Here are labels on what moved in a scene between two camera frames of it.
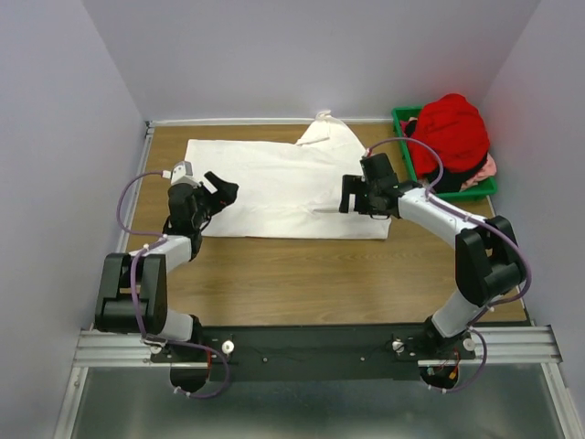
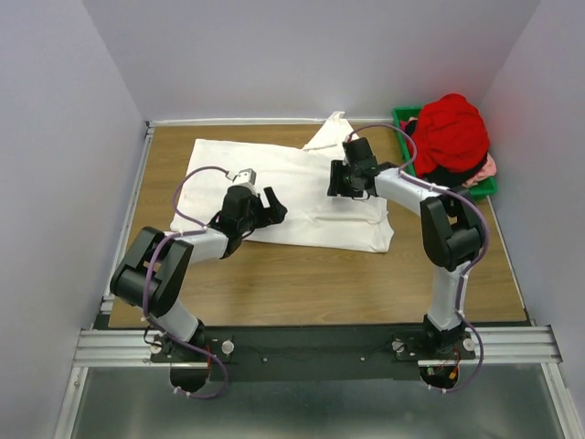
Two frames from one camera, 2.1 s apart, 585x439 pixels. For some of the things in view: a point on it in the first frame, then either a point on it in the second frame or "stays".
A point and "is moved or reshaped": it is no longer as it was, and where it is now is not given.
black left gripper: (226, 192) -> (274, 214)
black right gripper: (353, 184) -> (335, 187)
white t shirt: (286, 189) is moved or reshaped
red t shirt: (456, 130) stays
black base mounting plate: (311, 353) stays
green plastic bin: (485, 189) stays
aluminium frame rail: (515, 347) stays
